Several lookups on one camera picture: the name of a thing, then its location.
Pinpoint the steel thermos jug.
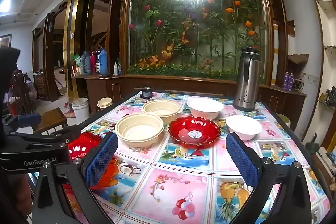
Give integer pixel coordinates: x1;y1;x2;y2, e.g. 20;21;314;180
233;48;263;112

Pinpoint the yellow white striped roll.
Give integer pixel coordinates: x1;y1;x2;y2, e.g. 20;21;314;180
272;24;279;86

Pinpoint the beige plate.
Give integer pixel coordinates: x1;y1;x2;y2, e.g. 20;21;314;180
115;113;164;149

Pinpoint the framed wall painting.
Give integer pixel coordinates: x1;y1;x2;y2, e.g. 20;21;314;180
0;34;12;47

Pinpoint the glass fronted flower display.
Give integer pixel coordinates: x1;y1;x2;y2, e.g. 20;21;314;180
123;0;273;83

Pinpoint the white bowl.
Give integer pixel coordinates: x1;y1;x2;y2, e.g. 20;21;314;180
226;115;262;141
186;98;224;120

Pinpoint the pale green cup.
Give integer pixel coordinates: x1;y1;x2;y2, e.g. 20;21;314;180
276;114;290;132

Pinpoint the wooden side stool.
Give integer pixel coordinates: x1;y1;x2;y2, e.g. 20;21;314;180
89;106;111;119

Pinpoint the beige plastic bowl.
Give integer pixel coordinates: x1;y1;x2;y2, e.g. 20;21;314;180
142;100;181;124

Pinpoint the white plastic bucket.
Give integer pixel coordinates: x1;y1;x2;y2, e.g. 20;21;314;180
71;98;90;126

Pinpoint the person's left forearm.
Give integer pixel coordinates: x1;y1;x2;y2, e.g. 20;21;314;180
0;174;33;224

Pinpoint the small beige bowl stack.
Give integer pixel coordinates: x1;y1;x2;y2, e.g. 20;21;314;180
97;97;113;109

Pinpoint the small black jar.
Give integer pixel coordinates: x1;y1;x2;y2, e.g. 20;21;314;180
139;87;153;98

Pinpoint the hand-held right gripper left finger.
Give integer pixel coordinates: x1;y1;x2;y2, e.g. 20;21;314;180
31;132;118;224

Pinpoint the blue thermos flask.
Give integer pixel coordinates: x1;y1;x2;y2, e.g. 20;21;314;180
98;49;109;75

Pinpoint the pink thermos flask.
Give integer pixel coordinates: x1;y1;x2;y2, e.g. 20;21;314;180
90;52;98;74

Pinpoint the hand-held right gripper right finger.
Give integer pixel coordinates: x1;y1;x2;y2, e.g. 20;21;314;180
225;133;319;224

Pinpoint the gold trimmed pillar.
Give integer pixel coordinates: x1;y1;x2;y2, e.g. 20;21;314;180
64;0;99;98

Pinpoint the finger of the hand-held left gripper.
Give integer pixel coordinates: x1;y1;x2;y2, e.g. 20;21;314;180
2;113;42;133
6;123;83;147

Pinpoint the wooden sideboard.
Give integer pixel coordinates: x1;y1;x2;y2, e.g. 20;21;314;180
72;73;307;122

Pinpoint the wooden chair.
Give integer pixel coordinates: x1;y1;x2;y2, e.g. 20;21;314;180
33;108;69;135

